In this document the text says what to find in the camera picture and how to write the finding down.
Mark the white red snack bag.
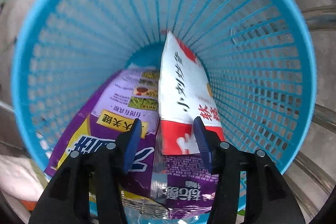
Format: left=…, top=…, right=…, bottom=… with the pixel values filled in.
left=158, top=31, right=224, bottom=156

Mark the blue plastic mesh trash basket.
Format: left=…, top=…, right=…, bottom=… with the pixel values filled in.
left=12, top=0, right=316, bottom=175

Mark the purple snack bag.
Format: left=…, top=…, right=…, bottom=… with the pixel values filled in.
left=45, top=66, right=218, bottom=219

